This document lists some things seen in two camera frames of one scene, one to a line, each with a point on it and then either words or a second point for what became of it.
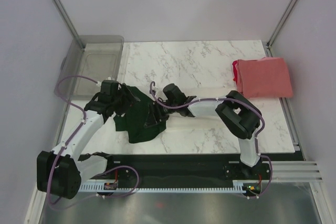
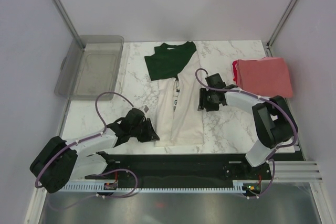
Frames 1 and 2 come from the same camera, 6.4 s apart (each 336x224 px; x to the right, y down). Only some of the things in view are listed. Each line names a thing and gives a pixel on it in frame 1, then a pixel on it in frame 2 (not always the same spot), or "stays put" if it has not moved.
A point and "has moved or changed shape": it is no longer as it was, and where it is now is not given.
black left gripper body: x=122 y=103 to x=135 y=131
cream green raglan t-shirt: x=132 y=119 has moved or changed shape
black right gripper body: x=163 y=110 to x=210 y=101
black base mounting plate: x=184 y=167 stays put
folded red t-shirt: x=234 y=71 stays put
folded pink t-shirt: x=266 y=77 stays put
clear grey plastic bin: x=82 y=71 stays put
